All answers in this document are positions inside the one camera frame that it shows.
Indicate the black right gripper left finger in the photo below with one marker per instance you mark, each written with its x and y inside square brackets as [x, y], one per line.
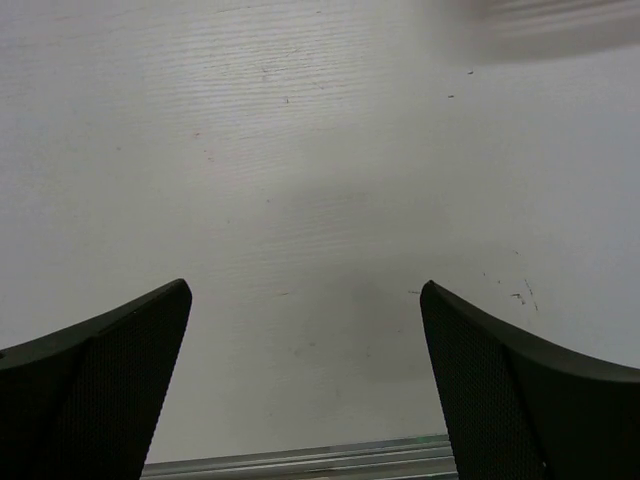
[84, 402]

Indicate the aluminium table edge rail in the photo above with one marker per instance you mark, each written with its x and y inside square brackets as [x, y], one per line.
[427, 457]

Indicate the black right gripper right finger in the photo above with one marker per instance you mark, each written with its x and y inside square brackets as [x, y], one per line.
[517, 406]

